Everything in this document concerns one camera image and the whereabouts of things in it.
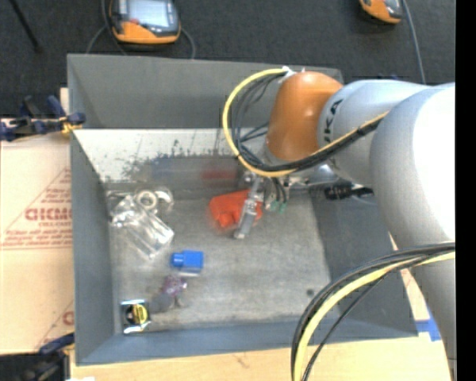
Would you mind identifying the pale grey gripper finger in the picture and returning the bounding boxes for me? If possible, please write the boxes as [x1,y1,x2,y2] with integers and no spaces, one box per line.
[232,206,251,241]
[246,199,264,230]

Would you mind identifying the orange crumpled cloth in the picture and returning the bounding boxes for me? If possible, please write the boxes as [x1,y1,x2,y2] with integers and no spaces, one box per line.
[208,189,263,236]

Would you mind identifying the grey metal bin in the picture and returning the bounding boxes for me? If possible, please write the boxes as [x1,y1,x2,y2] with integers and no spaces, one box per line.
[66,53,420,367]

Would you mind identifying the blue small block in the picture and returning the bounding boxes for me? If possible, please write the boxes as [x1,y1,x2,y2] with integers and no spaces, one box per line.
[170,249,205,276]

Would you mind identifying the clear glass tumbler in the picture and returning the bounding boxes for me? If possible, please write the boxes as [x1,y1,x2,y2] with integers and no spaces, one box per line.
[121,206,176,262]

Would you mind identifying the purple sunglasses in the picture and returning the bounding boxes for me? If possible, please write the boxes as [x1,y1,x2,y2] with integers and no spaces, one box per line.
[150,275,190,314]

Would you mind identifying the clear crumpled plastic piece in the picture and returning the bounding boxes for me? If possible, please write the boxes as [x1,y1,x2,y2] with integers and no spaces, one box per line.
[107,190,144,229]

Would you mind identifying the yellow and black tape measure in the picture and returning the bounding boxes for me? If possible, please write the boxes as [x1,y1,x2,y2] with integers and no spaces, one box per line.
[120,299,152,336]

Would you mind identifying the brown cardboard board red print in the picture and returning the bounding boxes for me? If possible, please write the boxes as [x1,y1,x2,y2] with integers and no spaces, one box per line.
[0,87,75,356]

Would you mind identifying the black cylinder on white bracket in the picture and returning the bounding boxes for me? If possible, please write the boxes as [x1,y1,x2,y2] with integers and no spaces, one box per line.
[309,184,376,202]

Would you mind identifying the white ring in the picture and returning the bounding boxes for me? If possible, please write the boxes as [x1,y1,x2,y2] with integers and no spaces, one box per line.
[136,190,160,210]

